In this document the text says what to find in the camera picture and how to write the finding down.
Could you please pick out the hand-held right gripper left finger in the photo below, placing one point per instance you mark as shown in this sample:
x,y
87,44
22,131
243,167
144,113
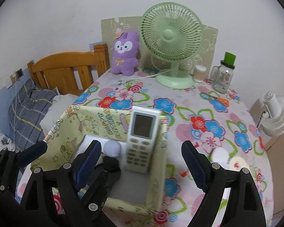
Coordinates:
x,y
90,163

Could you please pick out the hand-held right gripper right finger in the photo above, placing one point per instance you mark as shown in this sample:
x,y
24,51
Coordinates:
x,y
194,167

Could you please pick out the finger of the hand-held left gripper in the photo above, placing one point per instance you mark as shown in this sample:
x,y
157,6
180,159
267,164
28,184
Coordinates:
x,y
35,151
97,189

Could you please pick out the pale lilac egg-shaped ball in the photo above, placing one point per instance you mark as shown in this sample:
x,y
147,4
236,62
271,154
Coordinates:
x,y
112,147

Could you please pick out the white round case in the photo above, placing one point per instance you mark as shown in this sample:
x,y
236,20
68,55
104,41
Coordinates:
x,y
219,155

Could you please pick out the yellow fabric storage box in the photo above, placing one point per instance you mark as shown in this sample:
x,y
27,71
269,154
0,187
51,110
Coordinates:
x,y
61,132

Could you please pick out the cream round compact mirror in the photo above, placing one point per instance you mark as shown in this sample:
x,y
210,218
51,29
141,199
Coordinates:
x,y
237,162

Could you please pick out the white remote control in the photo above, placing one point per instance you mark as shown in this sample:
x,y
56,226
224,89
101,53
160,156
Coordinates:
x,y
142,156

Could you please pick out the white printed cloth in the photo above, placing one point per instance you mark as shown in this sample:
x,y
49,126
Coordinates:
x,y
2,143

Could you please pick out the grey plaid bedding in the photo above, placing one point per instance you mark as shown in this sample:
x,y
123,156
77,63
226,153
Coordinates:
x,y
26,113

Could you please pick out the wooden bed headboard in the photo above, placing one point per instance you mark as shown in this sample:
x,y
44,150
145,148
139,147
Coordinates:
x,y
61,63

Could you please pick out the glass jar with green lid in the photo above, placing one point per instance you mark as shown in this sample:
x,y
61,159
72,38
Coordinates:
x,y
222,80

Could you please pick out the clear cotton swab container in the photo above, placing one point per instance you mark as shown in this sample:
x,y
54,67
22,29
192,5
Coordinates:
x,y
200,74

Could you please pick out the white standing fan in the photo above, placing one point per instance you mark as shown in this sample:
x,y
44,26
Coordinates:
x,y
279,120

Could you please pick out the purple plush toy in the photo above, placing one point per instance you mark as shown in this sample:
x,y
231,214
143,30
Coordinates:
x,y
125,59

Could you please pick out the beige patterned board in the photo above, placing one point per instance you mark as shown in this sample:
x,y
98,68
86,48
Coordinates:
x,y
210,40

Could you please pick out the green desk fan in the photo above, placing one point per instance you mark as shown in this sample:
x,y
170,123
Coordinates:
x,y
170,34

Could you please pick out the dark wall socket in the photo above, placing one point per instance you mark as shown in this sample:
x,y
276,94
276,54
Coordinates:
x,y
19,73

